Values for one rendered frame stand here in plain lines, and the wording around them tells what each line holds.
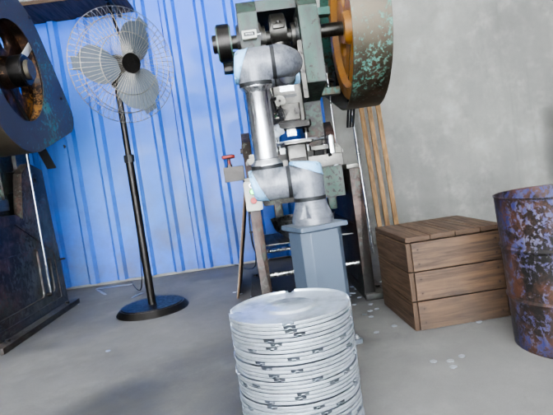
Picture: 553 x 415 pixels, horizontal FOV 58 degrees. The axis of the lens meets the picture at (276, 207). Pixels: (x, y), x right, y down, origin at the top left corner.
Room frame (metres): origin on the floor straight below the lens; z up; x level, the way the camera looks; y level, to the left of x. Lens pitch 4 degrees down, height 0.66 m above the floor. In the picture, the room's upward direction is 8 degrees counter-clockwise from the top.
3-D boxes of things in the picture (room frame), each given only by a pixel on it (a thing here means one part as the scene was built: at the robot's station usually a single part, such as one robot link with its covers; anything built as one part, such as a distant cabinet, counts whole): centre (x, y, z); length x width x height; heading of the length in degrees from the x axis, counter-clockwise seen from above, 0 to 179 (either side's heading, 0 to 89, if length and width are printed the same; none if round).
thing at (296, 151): (2.44, -0.14, 0.72); 0.25 x 0.14 x 0.14; 2
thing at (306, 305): (1.19, 0.00, 0.33); 0.29 x 0.29 x 0.01
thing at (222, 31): (2.63, 0.12, 1.31); 0.22 x 0.12 x 0.22; 2
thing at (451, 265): (2.03, -0.62, 0.18); 0.40 x 0.38 x 0.35; 4
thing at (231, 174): (2.37, 0.17, 0.62); 0.10 x 0.06 x 0.20; 92
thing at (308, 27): (2.76, -0.12, 0.83); 0.79 x 0.43 x 1.34; 2
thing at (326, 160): (2.62, -0.13, 0.68); 0.45 x 0.30 x 0.06; 92
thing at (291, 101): (2.57, -0.13, 1.04); 0.17 x 0.15 x 0.30; 2
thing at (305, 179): (1.83, -0.12, 0.62); 0.13 x 0.12 x 0.14; 90
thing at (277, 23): (2.62, -0.13, 1.27); 0.21 x 0.12 x 0.34; 2
